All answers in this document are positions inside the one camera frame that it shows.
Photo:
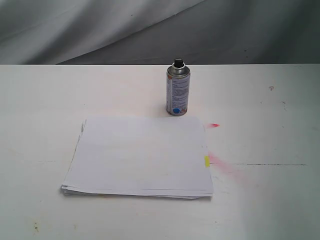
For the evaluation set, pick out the silver spray paint can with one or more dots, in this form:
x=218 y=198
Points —
x=177 y=88

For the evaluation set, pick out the white paper stack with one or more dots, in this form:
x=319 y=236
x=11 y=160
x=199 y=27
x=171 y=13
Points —
x=141 y=156

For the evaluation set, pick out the grey backdrop cloth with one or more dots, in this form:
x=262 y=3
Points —
x=147 y=32

